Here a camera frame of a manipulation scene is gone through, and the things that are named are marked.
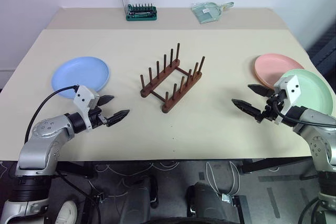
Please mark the green plate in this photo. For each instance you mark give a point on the green plate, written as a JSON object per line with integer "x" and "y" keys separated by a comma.
{"x": 315, "y": 93}

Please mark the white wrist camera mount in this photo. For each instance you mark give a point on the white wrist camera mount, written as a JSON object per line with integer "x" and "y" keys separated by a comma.
{"x": 82, "y": 96}
{"x": 291, "y": 82}

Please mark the black table frame bar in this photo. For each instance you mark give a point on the black table frame bar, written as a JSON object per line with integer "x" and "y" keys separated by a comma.
{"x": 273, "y": 165}

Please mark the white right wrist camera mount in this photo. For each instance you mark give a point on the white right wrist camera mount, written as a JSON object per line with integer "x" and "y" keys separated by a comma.
{"x": 291, "y": 82}

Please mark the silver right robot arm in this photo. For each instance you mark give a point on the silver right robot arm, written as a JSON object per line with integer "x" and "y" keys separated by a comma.
{"x": 320, "y": 142}

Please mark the dark rounded shape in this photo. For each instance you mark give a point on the dark rounded shape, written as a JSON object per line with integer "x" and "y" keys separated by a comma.
{"x": 207, "y": 203}
{"x": 139, "y": 203}

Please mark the brown wooden dish rack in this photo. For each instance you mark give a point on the brown wooden dish rack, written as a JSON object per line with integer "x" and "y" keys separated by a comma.
{"x": 183, "y": 91}

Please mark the black metal bracket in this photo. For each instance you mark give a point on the black metal bracket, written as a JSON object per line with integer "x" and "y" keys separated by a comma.
{"x": 242, "y": 208}

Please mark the pale green packaged dustpan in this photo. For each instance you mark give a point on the pale green packaged dustpan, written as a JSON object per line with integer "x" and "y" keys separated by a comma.
{"x": 207, "y": 12}

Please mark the pink plate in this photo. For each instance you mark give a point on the pink plate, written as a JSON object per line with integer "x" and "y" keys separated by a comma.
{"x": 273, "y": 64}

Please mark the white sneaker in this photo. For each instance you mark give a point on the white sneaker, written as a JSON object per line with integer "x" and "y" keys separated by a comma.
{"x": 67, "y": 212}

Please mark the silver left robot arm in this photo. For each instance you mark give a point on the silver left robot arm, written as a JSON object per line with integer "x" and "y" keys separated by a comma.
{"x": 39, "y": 145}

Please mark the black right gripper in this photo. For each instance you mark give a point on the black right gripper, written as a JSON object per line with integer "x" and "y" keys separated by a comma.
{"x": 270, "y": 111}

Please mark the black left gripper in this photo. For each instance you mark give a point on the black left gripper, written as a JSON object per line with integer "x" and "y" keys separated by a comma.
{"x": 95, "y": 117}

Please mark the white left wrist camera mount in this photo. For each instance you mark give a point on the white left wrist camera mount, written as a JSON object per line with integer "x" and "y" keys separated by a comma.
{"x": 82, "y": 96}

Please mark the blue plate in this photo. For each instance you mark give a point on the blue plate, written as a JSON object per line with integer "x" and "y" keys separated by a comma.
{"x": 78, "y": 74}

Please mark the black ribbed object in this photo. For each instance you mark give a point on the black ribbed object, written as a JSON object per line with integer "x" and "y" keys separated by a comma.
{"x": 325, "y": 45}

